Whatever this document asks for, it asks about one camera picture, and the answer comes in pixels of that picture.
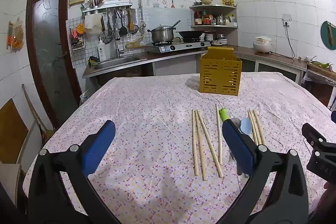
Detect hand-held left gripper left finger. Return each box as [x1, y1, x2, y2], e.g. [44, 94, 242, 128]
[28, 120, 121, 224]

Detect brown countertop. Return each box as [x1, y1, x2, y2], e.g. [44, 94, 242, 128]
[143, 45, 307, 71]

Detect black wok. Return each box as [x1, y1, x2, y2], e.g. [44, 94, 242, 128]
[175, 30, 217, 39]

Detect metal faucet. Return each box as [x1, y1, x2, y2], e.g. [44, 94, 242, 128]
[113, 38, 125, 59]

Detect round green cutting board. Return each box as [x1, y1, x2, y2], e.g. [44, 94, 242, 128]
[320, 20, 336, 50]

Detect gas stove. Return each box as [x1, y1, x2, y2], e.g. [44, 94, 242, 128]
[145, 41, 212, 54]

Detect steel sink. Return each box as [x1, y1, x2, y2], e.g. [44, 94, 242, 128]
[82, 54, 155, 79]

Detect orange plastic bag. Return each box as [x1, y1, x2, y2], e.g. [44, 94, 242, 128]
[6, 18, 26, 52]

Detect steel pot with lid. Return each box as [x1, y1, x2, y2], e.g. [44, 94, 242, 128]
[147, 25, 177, 43]

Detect wooden chopping block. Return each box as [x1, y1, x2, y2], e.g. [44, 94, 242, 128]
[307, 61, 336, 78]

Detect black power cable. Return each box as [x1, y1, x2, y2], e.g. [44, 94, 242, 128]
[285, 25, 307, 60]

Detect metal utensil cup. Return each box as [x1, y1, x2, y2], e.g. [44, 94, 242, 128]
[88, 0, 106, 9]

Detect white cloth bag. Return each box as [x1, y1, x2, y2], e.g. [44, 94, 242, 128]
[84, 15, 103, 35]

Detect yellow slotted utensil holder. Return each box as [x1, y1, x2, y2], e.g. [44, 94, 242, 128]
[199, 46, 242, 97]

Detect metal wall rack shelf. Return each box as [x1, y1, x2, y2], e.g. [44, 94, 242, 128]
[82, 2, 133, 14]

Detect brown hanging cutting board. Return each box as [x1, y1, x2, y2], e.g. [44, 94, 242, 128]
[127, 8, 137, 31]

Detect wooden frosted glass door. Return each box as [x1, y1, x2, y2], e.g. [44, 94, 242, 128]
[26, 0, 82, 128]

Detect mesh strainer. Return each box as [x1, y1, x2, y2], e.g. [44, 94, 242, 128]
[99, 14, 108, 45]

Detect small plastic covered table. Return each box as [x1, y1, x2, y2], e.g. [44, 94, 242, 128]
[301, 69, 336, 109]

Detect brown wooden board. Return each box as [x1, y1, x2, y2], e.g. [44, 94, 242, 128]
[0, 98, 29, 165]

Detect white soap bottle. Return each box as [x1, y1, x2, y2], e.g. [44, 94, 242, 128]
[97, 37, 110, 62]

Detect yellow hose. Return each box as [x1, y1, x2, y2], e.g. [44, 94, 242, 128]
[125, 34, 145, 49]

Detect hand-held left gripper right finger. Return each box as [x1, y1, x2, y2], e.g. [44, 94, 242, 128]
[215, 119, 311, 224]

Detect white base cabinet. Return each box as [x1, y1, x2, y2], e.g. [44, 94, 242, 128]
[154, 52, 305, 85]

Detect green vegetables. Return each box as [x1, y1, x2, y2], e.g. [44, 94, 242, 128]
[311, 61, 332, 69]

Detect white wire grid panel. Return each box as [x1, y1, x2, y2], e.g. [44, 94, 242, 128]
[65, 18, 112, 67]

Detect white rice cooker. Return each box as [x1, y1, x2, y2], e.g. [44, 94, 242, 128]
[252, 37, 274, 54]

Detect black slotted spatula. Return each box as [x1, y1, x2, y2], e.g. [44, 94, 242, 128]
[119, 9, 128, 36]

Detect white corner shelf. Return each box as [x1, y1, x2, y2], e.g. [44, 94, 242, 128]
[189, 4, 239, 46]

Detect pale blue spoon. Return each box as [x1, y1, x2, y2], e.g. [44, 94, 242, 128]
[240, 117, 253, 136]

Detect white wall socket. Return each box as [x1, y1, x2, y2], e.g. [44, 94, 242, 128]
[282, 13, 293, 27]

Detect floral tablecloth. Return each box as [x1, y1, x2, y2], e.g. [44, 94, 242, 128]
[22, 72, 336, 224]

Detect wire basket with colourful sponges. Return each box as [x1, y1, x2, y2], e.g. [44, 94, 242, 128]
[69, 24, 86, 52]

